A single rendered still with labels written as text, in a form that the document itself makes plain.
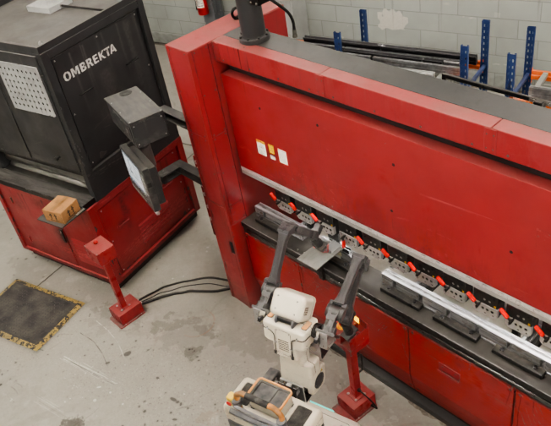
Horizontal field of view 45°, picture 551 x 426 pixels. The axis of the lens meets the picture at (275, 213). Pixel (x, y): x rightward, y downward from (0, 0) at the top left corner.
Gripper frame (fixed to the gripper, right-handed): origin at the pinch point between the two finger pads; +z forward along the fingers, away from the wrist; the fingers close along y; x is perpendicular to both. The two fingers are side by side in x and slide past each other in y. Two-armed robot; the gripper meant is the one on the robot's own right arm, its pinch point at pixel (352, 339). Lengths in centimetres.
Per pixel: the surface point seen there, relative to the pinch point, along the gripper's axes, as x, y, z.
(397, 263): -4, 47, -32
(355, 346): -5.2, -2.8, -0.1
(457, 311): -44, 49, -14
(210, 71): 140, 49, -126
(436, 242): -31, 58, -62
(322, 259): 47, 24, -21
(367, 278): 21.5, 36.7, -5.2
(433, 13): 281, 381, 90
